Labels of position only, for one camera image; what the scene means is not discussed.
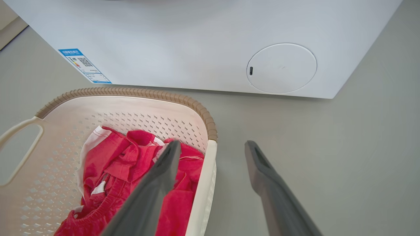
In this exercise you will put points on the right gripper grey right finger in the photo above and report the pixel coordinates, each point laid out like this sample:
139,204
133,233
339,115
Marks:
279,203

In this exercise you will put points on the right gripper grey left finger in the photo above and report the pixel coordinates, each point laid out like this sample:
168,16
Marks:
147,203

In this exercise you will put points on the cream laundry basket brown rim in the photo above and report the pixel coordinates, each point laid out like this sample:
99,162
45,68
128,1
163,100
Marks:
131,108

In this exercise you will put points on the red garment white trim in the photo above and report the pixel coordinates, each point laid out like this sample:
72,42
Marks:
111,160

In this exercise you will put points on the round white filter cover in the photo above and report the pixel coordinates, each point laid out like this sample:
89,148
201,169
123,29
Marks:
282,68

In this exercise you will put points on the blue energy label sticker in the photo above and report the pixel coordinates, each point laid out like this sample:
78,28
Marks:
84,65

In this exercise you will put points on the white front-load washing machine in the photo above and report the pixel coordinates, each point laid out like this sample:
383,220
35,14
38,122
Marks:
197,39

